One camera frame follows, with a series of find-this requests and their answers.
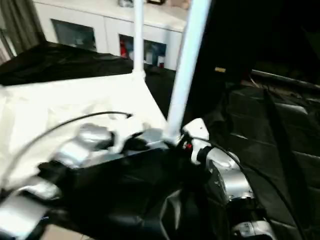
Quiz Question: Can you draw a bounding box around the white plastic table top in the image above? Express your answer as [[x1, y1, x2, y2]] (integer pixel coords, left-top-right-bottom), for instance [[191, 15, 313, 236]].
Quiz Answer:
[[0, 71, 173, 191]]

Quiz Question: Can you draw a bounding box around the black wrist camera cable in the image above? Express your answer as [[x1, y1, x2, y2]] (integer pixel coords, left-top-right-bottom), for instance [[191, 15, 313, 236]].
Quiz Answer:
[[0, 111, 133, 186], [207, 141, 308, 240]]

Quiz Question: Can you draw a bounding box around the white plastic table leg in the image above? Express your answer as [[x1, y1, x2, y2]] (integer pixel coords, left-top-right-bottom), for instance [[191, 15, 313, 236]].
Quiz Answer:
[[163, 0, 213, 145], [131, 0, 146, 78]]

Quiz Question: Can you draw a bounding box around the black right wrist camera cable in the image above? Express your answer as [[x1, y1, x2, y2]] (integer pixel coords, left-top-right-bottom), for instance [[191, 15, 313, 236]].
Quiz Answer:
[[207, 141, 308, 240]]

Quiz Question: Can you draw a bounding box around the white cabinet with glass doors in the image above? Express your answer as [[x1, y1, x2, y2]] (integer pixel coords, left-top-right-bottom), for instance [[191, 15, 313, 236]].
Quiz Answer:
[[32, 0, 187, 71]]

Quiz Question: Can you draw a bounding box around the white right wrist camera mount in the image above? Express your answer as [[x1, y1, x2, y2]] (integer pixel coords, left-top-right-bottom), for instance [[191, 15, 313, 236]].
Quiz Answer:
[[181, 117, 210, 166]]

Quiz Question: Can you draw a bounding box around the black table mat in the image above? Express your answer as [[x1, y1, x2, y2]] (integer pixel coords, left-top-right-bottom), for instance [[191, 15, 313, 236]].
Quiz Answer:
[[0, 41, 320, 240]]

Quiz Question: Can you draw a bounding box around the black left wrist camera cable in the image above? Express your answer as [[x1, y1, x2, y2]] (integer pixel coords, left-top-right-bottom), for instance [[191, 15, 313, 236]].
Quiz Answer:
[[0, 111, 133, 186]]

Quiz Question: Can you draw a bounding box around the long dark metal rod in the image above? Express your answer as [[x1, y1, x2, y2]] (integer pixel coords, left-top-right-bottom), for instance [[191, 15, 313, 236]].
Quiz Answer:
[[251, 69, 320, 91]]

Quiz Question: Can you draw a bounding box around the grey curtain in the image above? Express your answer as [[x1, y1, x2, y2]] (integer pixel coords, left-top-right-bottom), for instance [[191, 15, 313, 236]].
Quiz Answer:
[[0, 0, 47, 57]]

